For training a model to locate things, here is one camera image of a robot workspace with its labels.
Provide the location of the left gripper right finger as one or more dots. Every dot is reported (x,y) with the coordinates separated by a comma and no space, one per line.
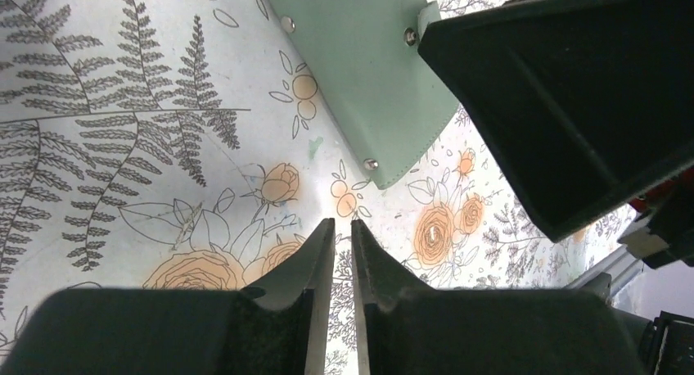
(405,326)

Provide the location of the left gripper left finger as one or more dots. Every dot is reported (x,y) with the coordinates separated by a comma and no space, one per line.
(276,325)

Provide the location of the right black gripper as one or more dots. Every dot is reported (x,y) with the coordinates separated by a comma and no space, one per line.
(584,104)

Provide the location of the floral patterned table mat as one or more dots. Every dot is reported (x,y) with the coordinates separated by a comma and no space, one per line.
(187,144)

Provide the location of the green card holder wallet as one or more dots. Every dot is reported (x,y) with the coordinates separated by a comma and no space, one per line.
(387,102)

